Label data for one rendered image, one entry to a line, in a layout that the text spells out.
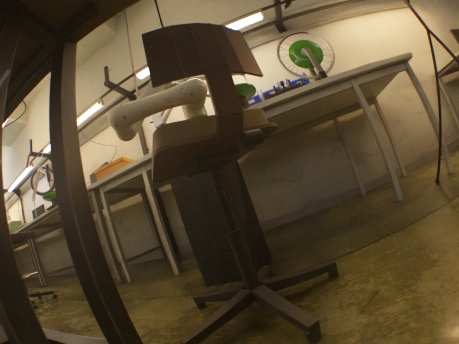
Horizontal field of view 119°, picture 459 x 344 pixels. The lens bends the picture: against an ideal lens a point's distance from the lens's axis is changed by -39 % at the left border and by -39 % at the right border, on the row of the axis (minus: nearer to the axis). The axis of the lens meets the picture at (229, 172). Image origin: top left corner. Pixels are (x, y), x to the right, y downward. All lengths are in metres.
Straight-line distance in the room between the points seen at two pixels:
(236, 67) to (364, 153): 2.00
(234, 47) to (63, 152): 0.53
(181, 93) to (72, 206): 0.82
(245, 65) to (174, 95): 0.54
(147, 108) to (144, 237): 2.13
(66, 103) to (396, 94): 2.80
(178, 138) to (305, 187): 1.87
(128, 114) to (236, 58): 0.62
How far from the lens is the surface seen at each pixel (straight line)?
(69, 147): 0.49
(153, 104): 1.09
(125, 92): 3.06
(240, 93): 1.46
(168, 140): 0.55
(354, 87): 1.58
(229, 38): 0.70
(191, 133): 0.56
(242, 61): 0.65
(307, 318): 0.57
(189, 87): 1.12
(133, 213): 3.02
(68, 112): 0.53
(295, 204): 2.30
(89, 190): 2.19
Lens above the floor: 0.38
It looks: 8 degrees up
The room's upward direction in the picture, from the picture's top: 19 degrees counter-clockwise
